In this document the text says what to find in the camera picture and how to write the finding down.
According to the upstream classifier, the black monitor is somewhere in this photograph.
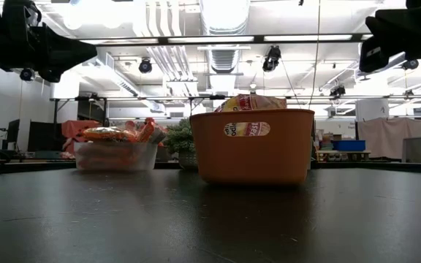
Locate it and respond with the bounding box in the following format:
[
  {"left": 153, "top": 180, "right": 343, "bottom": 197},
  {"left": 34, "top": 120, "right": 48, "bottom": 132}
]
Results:
[{"left": 27, "top": 121, "right": 64, "bottom": 151}]

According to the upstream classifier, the black table mat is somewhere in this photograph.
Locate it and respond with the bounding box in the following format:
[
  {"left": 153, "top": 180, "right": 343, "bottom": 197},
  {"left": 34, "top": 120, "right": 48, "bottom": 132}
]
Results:
[{"left": 0, "top": 167, "right": 421, "bottom": 263}]

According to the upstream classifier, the red Maruchan ramen pack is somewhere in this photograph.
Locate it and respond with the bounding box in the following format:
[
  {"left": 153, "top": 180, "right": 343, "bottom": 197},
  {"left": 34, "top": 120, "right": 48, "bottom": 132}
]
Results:
[
  {"left": 213, "top": 94, "right": 288, "bottom": 113},
  {"left": 223, "top": 121, "right": 271, "bottom": 138}
]

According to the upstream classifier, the orange Maruchan ramen pack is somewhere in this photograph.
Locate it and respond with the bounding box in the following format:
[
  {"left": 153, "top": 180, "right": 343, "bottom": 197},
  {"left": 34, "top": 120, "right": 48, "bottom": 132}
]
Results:
[
  {"left": 137, "top": 117, "right": 168, "bottom": 145},
  {"left": 81, "top": 126, "right": 139, "bottom": 143}
]

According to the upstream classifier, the green artificial potted plant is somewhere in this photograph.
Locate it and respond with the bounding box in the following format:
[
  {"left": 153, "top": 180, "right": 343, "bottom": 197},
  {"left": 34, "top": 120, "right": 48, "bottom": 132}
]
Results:
[{"left": 163, "top": 118, "right": 199, "bottom": 172}]

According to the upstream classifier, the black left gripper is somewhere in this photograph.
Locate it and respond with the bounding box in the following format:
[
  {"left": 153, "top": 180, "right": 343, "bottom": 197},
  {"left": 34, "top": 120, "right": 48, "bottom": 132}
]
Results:
[{"left": 0, "top": 23, "right": 99, "bottom": 83}]

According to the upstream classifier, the salmon partition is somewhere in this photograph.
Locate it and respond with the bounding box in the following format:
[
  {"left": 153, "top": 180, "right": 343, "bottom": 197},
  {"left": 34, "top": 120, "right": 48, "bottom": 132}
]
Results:
[{"left": 61, "top": 119, "right": 104, "bottom": 143}]

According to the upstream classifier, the beige cloth cover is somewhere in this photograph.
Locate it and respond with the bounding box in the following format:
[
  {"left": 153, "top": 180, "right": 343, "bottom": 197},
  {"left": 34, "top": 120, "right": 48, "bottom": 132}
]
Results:
[{"left": 357, "top": 117, "right": 421, "bottom": 159}]

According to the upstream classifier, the clear plastic bin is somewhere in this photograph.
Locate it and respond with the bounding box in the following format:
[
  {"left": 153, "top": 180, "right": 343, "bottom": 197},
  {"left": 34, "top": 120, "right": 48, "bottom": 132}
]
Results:
[{"left": 72, "top": 140, "right": 159, "bottom": 172}]

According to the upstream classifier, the white cabinet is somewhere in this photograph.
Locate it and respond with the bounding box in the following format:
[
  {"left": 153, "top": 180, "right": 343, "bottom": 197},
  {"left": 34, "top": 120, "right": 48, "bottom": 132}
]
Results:
[{"left": 355, "top": 98, "right": 390, "bottom": 122}]

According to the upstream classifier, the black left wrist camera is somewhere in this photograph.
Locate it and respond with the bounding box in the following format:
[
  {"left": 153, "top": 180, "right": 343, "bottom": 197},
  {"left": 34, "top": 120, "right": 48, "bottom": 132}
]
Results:
[{"left": 0, "top": 0, "right": 44, "bottom": 27}]

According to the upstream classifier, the orange plastic bin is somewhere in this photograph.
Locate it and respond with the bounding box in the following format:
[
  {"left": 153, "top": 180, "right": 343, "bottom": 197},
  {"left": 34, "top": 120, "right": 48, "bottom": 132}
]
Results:
[{"left": 189, "top": 107, "right": 316, "bottom": 186}]

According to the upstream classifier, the black overhead frame bar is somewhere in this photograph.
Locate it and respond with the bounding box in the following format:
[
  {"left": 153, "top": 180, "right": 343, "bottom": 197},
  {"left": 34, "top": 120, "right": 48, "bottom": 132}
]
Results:
[{"left": 78, "top": 32, "right": 374, "bottom": 47}]

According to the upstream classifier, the blue storage bin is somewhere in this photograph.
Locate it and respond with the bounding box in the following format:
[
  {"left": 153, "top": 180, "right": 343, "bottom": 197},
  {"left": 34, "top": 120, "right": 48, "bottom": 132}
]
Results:
[{"left": 333, "top": 140, "right": 366, "bottom": 152}]

